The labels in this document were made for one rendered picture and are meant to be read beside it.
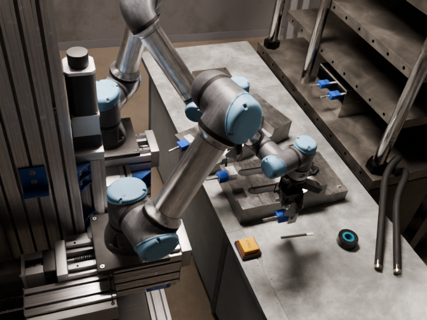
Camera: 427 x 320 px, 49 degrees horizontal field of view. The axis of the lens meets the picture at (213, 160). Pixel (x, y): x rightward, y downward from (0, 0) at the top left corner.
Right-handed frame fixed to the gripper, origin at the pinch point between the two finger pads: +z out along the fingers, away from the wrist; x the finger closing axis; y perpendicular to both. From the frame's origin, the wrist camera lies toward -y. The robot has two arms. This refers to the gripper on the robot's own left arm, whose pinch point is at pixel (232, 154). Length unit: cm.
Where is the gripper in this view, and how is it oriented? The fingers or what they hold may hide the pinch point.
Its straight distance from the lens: 189.6
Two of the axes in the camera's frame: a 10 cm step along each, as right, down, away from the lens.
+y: -9.3, 1.7, -3.2
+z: -0.9, 7.3, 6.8
